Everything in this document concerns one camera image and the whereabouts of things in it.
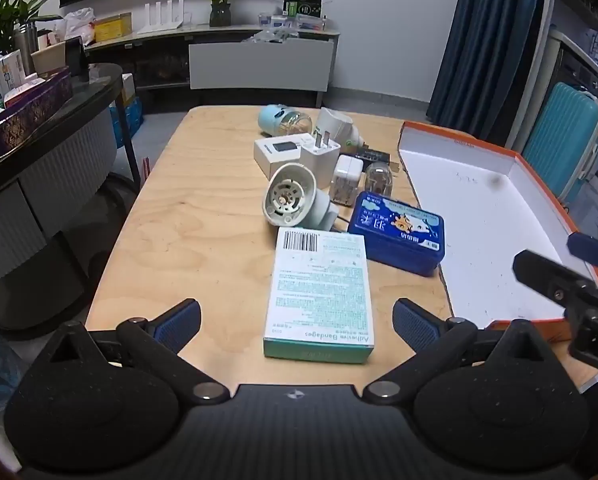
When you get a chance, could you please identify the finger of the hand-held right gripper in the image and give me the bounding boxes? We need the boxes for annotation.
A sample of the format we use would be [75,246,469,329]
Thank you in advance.
[566,232,598,277]
[513,249,597,313]

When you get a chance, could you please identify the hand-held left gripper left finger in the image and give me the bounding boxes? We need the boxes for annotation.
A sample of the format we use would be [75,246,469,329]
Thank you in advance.
[42,298,230,405]

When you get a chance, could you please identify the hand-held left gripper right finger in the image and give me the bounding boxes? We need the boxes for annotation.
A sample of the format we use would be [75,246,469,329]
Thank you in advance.
[363,297,554,405]

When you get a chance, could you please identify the orange white cardboard box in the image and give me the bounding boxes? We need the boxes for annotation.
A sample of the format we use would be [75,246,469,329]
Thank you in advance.
[396,121,598,332]

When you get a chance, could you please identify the blue snack packet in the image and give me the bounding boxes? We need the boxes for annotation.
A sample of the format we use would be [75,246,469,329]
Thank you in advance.
[348,191,446,277]

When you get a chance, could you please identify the teal white bandage box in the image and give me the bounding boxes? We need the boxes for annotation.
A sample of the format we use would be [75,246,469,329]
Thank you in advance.
[263,227,376,365]

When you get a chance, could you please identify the white folding-prong charger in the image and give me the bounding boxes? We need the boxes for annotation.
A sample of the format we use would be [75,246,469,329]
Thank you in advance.
[329,155,365,209]

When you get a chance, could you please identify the white cone-shaped plastic device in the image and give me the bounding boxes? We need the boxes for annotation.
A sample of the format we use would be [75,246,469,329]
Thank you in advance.
[262,164,338,231]

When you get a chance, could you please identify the white box black label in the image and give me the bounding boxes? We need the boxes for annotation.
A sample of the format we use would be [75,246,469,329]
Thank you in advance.
[253,134,314,179]

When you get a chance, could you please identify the white cube charger with prongs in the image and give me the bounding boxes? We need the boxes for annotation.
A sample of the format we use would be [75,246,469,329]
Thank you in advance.
[299,131,342,189]

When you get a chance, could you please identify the white round plug-in device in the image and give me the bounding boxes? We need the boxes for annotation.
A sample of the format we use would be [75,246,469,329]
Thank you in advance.
[315,107,364,153]

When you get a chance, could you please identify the light blue device clear jar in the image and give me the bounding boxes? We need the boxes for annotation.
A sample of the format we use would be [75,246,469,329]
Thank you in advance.
[258,104,313,138]

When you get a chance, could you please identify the teal suitcase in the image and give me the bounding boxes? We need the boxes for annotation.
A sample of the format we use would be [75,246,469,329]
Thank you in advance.
[521,81,598,206]

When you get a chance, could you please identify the black curved counter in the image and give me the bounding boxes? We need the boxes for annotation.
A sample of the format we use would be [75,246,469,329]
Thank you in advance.
[0,62,142,331]

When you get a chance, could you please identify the blue plastic bag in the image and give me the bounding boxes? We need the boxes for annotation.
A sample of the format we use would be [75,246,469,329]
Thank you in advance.
[110,95,145,148]

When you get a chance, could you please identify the blue curtain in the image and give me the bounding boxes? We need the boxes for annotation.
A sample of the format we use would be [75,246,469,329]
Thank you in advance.
[426,0,550,146]

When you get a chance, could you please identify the purple patterned box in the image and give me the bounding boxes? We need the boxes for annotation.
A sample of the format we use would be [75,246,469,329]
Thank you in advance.
[0,67,74,166]

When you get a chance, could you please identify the grey white television cabinet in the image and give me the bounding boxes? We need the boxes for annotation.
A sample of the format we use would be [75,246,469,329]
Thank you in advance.
[84,22,341,108]

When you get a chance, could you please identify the black stand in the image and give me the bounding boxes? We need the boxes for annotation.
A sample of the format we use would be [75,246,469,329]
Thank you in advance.
[64,36,89,81]

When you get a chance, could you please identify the clear plastic bags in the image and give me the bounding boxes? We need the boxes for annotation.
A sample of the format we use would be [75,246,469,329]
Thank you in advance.
[241,29,300,44]

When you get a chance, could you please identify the white router with antennas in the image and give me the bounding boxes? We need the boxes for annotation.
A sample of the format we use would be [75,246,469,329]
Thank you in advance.
[138,0,186,36]

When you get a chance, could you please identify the yellow cardboard box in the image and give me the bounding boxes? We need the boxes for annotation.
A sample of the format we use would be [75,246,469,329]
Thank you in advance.
[94,12,133,43]

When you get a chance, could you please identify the white medicine box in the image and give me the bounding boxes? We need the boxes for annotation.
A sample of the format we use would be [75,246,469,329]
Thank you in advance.
[0,50,26,103]

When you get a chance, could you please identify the steel bottle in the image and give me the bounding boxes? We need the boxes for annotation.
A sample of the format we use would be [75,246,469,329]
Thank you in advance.
[13,22,40,76]

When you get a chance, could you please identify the white red plastic bag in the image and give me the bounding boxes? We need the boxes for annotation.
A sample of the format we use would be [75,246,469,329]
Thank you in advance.
[62,7,97,43]

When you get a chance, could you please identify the pile of small boxes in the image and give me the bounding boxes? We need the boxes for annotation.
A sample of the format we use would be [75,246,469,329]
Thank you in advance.
[256,10,330,32]

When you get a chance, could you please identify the black green box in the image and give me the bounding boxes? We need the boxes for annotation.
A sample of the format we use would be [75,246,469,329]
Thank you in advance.
[284,0,324,17]

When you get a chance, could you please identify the green bamboo plant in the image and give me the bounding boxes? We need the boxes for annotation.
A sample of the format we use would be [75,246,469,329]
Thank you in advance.
[0,0,60,56]

